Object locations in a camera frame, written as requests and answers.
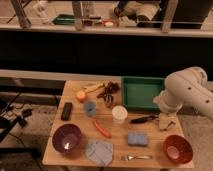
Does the silver fork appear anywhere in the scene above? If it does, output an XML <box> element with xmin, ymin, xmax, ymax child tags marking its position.
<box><xmin>121</xmin><ymin>155</ymin><xmax>153</xmax><ymax>161</ymax></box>

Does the orange carrot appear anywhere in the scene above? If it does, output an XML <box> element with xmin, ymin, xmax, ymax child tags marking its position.
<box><xmin>92</xmin><ymin>119</ymin><xmax>112</xmax><ymax>138</ymax></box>

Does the white cup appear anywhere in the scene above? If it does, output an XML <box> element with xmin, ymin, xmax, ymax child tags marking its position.
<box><xmin>112</xmin><ymin>106</ymin><xmax>128</xmax><ymax>124</ymax></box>

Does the brown dried item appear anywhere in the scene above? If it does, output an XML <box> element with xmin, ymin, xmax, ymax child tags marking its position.
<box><xmin>97</xmin><ymin>82</ymin><xmax>120</xmax><ymax>98</ymax></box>

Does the black rectangular block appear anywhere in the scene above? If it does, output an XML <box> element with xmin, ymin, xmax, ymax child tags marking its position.
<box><xmin>61</xmin><ymin>103</ymin><xmax>72</xmax><ymax>121</ymax></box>

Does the wooden table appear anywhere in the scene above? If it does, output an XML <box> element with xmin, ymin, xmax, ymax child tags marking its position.
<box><xmin>43</xmin><ymin>81</ymin><xmax>194</xmax><ymax>169</ymax></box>

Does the green tray in background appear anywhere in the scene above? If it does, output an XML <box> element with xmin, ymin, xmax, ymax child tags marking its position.
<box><xmin>52</xmin><ymin>14</ymin><xmax>75</xmax><ymax>25</ymax></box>

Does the yellow banana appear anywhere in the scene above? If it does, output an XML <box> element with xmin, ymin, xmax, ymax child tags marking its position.
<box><xmin>83</xmin><ymin>83</ymin><xmax>104</xmax><ymax>93</ymax></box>

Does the red bowl in background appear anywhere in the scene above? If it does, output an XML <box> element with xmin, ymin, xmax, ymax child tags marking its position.
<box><xmin>103</xmin><ymin>20</ymin><xmax>115</xmax><ymax>27</ymax></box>

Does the grey blue cloth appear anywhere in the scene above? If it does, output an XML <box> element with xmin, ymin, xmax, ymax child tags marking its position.
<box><xmin>85</xmin><ymin>140</ymin><xmax>114</xmax><ymax>166</ymax></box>

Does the blue small cup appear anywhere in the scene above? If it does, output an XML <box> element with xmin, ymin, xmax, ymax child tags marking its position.
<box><xmin>83</xmin><ymin>101</ymin><xmax>96</xmax><ymax>117</ymax></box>

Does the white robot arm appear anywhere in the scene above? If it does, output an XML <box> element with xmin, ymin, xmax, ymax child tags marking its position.
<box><xmin>153</xmin><ymin>67</ymin><xmax>213</xmax><ymax>131</ymax></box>

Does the red orange bowl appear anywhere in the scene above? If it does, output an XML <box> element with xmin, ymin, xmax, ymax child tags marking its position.
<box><xmin>163</xmin><ymin>135</ymin><xmax>193</xmax><ymax>164</ymax></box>

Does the blue sponge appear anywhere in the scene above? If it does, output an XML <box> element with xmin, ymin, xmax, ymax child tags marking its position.
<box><xmin>128</xmin><ymin>132</ymin><xmax>148</xmax><ymax>146</ymax></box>

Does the purple bowl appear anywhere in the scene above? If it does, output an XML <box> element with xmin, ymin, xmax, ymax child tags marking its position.
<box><xmin>52</xmin><ymin>124</ymin><xmax>82</xmax><ymax>154</ymax></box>

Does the green plastic tray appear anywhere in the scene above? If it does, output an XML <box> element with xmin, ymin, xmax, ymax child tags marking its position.
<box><xmin>121</xmin><ymin>76</ymin><xmax>164</xmax><ymax>111</ymax></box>

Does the black handled knife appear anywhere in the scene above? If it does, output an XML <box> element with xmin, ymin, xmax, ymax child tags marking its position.
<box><xmin>130</xmin><ymin>115</ymin><xmax>157</xmax><ymax>124</ymax></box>

